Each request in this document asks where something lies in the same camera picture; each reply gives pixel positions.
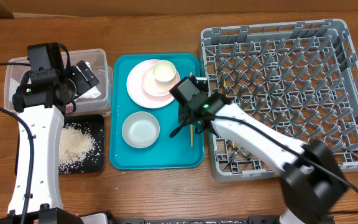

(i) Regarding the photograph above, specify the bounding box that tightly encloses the white napkin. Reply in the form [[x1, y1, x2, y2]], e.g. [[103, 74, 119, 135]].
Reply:
[[76, 61, 102, 100]]

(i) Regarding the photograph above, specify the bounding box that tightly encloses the cream cup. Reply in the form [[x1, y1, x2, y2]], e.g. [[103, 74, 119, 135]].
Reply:
[[152, 60, 177, 84]]

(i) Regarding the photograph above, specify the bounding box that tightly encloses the pink bowl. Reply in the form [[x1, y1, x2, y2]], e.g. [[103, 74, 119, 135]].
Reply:
[[141, 67, 180, 97]]

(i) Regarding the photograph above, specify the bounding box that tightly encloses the white round plate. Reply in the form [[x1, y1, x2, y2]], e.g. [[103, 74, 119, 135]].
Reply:
[[127, 59, 174, 109]]

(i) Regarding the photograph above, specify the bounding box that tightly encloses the grey bowl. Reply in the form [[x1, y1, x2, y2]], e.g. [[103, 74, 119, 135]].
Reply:
[[122, 111, 160, 149]]

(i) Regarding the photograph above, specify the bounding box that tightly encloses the white rice pile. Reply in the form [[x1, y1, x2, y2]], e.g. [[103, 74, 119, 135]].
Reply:
[[58, 123, 102, 174]]

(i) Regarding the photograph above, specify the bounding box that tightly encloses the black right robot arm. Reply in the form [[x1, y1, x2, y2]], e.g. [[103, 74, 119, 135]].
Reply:
[[170, 77, 348, 223]]

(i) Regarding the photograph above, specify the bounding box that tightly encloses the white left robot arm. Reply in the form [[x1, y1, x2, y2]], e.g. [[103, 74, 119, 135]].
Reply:
[[0, 66, 112, 223]]

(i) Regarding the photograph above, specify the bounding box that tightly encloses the grey dishwasher rack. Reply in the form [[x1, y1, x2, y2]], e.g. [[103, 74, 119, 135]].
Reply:
[[200, 19, 358, 172]]

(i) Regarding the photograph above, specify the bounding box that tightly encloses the black flat tray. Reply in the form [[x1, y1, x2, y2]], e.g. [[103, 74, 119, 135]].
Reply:
[[14, 113, 106, 175]]

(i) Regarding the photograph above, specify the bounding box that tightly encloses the teal serving tray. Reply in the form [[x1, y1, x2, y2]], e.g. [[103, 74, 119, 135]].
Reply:
[[109, 53, 204, 170]]

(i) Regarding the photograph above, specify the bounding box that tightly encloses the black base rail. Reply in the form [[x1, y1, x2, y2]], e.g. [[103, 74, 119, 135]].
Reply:
[[108, 215, 279, 224]]

